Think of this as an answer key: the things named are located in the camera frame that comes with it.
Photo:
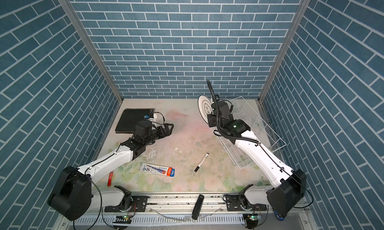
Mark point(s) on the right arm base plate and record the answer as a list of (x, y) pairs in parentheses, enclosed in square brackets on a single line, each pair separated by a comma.
[(240, 203)]

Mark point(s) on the black white marker pen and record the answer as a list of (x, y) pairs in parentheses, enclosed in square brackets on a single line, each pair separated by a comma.
[(201, 162)]

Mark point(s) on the black remote control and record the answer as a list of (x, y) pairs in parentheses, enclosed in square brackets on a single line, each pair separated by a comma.
[(197, 207)]

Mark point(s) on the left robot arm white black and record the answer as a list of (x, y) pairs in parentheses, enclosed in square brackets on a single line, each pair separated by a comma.
[(72, 194)]

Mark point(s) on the dark plate orange rim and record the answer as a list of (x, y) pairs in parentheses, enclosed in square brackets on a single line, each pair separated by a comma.
[(130, 117)]

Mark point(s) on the blue black tool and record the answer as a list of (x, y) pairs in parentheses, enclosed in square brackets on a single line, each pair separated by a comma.
[(278, 216)]

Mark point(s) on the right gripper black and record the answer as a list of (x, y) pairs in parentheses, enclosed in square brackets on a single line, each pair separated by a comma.
[(211, 122)]

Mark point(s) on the white wire dish rack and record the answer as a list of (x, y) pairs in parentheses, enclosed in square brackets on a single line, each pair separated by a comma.
[(248, 111)]

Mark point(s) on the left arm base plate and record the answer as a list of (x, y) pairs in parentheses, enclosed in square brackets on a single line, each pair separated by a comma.
[(136, 204)]

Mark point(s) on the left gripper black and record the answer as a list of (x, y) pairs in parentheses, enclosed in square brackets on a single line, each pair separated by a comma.
[(167, 133)]

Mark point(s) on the red marker pen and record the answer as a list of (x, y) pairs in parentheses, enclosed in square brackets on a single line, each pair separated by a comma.
[(109, 183)]

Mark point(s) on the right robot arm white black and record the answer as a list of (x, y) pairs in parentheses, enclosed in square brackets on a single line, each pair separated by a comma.
[(287, 186)]

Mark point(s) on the aluminium rail frame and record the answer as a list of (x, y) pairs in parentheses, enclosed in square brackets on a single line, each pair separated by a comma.
[(171, 204)]

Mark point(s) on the white slotted cable duct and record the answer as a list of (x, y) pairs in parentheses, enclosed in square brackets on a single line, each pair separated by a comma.
[(158, 220)]

